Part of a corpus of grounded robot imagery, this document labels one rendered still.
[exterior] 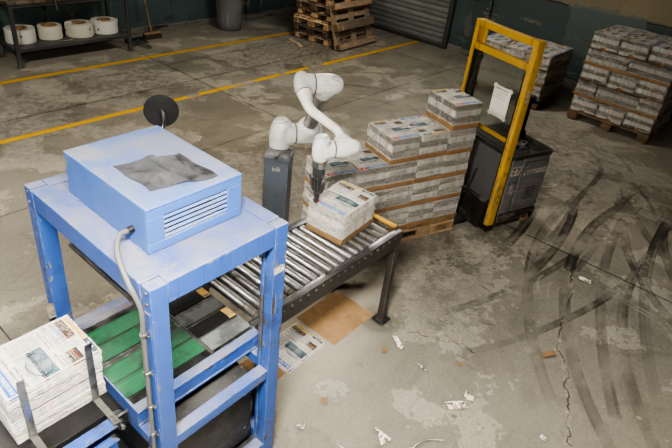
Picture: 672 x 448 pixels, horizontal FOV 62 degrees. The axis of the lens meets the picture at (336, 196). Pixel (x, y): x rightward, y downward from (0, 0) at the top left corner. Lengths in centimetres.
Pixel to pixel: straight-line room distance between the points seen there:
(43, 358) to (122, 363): 41
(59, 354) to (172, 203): 82
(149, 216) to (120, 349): 98
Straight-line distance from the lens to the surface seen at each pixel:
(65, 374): 256
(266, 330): 274
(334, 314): 426
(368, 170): 447
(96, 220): 245
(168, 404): 250
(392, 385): 387
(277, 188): 423
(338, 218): 347
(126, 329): 302
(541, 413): 406
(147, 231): 215
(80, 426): 268
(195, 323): 301
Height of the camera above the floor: 286
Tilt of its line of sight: 30 degrees down
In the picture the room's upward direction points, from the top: 7 degrees clockwise
